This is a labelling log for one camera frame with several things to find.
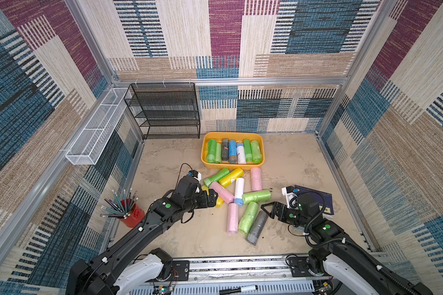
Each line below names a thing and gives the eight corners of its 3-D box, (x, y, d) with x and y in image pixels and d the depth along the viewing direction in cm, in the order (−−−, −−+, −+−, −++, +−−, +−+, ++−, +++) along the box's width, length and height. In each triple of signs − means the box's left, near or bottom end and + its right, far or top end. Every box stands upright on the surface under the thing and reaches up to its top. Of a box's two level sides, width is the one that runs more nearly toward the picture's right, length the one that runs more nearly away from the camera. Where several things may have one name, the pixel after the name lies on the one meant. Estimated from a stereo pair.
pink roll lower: (227, 233, 84) (227, 231, 81) (227, 205, 92) (227, 203, 90) (239, 233, 84) (239, 231, 81) (237, 205, 92) (238, 203, 90)
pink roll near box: (251, 191, 96) (252, 189, 94) (249, 169, 104) (249, 167, 102) (264, 191, 96) (264, 189, 94) (260, 169, 104) (261, 167, 102)
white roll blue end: (233, 205, 91) (233, 203, 89) (235, 179, 100) (235, 177, 99) (243, 206, 91) (243, 204, 89) (244, 180, 100) (244, 178, 98)
